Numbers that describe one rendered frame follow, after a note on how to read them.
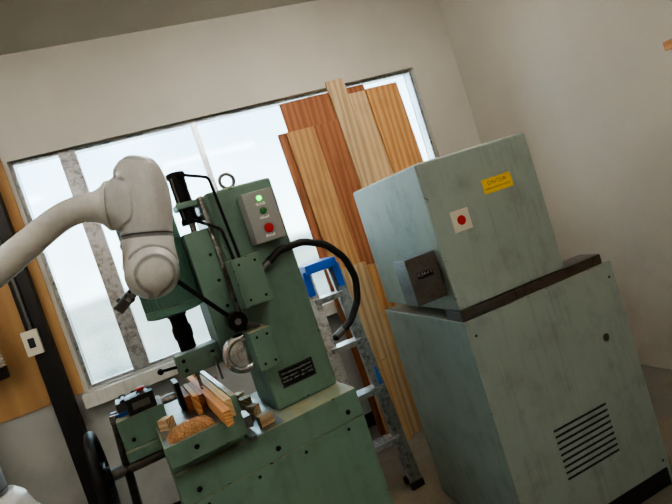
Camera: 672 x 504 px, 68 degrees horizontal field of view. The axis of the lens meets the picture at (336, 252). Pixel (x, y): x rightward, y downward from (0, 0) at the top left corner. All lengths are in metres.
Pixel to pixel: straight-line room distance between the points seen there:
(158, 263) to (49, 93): 2.32
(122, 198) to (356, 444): 1.03
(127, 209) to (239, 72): 2.31
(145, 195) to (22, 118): 2.22
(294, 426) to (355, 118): 2.16
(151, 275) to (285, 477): 0.83
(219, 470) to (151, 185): 0.83
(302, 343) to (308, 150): 1.66
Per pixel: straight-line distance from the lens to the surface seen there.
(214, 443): 1.45
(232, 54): 3.31
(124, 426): 1.64
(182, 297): 1.58
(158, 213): 1.05
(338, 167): 3.14
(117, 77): 3.23
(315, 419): 1.59
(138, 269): 1.00
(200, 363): 1.65
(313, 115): 3.22
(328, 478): 1.66
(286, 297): 1.63
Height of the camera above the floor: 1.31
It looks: 3 degrees down
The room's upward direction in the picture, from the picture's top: 18 degrees counter-clockwise
